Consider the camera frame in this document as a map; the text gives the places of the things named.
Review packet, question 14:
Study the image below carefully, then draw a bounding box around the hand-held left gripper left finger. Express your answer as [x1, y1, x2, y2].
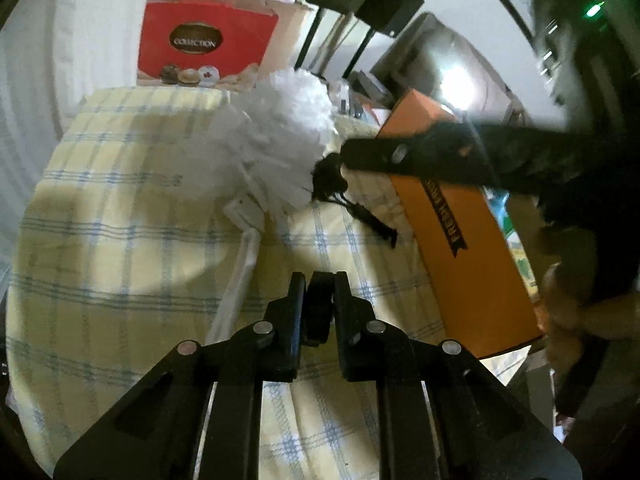
[52, 271, 307, 480]

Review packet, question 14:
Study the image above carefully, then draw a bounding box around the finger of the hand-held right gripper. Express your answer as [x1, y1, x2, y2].
[340, 120, 501, 191]

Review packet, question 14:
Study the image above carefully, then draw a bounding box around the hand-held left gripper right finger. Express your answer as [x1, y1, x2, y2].
[334, 271, 583, 480]

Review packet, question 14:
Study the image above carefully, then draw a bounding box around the white fluffy duster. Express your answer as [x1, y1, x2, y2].
[202, 69, 336, 346]

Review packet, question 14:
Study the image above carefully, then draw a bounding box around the orange cardboard box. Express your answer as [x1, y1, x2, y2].
[375, 87, 546, 361]

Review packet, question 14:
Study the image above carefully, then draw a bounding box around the person's right hand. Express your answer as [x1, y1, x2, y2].
[537, 260, 640, 376]

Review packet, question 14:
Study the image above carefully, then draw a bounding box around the clear plastic bag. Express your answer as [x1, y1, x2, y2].
[327, 80, 391, 122]

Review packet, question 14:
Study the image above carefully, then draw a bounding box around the bright lamp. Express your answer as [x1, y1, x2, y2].
[440, 65, 476, 111]

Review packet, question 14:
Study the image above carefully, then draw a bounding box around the black speaker stand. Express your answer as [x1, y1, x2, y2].
[295, 10, 327, 72]
[342, 30, 374, 81]

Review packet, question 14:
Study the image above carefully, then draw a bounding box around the brown sofa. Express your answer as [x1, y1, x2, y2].
[370, 12, 531, 126]

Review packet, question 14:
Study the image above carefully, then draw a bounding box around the yellow checkered tablecloth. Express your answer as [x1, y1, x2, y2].
[5, 85, 551, 480]

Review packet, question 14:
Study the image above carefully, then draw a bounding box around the red gift box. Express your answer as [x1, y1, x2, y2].
[137, 1, 280, 86]

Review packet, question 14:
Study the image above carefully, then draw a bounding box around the white curtain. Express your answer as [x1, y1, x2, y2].
[0, 0, 166, 286]

